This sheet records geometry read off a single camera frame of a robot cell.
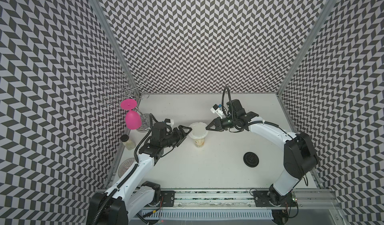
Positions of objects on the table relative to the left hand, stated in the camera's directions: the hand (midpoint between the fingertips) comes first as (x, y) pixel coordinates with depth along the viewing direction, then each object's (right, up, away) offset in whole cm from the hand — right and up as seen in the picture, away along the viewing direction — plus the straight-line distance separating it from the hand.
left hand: (190, 133), depth 78 cm
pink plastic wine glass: (-29, +8, -3) cm, 30 cm away
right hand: (+10, +1, +1) cm, 10 cm away
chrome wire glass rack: (-49, +23, +15) cm, 56 cm away
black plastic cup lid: (+35, -16, +6) cm, 39 cm away
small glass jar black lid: (-37, -3, +4) cm, 37 cm away
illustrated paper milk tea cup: (+5, -6, +4) cm, 9 cm away
